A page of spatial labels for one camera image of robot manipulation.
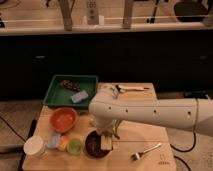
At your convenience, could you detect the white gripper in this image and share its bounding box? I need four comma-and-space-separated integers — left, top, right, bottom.
96, 124, 114, 136

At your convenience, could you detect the white eraser block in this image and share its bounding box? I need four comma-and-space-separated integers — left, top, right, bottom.
101, 135, 112, 150

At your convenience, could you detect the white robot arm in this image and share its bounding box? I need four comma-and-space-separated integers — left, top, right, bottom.
89, 91, 213, 137

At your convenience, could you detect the dark purple bowl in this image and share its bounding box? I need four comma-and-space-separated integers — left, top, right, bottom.
85, 131, 109, 158

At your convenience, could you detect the orange bowl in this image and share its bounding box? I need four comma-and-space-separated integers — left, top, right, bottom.
49, 107, 78, 133

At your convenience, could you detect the small green cup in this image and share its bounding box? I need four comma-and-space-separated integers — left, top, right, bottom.
67, 138, 82, 155

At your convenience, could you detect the silver fork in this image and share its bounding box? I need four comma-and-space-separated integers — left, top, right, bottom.
130, 143, 162, 161

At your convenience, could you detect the blue sponge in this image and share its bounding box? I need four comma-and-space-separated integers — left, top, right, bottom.
70, 90, 89, 103

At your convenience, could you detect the orange yellow toy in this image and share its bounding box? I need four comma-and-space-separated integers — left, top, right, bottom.
58, 135, 69, 151

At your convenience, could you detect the green plastic tray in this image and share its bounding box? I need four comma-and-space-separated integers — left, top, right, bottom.
43, 75, 98, 109

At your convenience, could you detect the brown grape bunch toy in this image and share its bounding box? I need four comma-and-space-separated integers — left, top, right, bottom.
60, 80, 80, 92

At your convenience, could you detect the white cup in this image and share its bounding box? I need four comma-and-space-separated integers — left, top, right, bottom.
23, 135, 46, 157

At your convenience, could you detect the black cable on floor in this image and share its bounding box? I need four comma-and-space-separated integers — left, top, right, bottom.
169, 131, 198, 171

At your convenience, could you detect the wooden shelf rail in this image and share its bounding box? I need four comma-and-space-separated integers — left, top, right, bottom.
0, 18, 213, 36

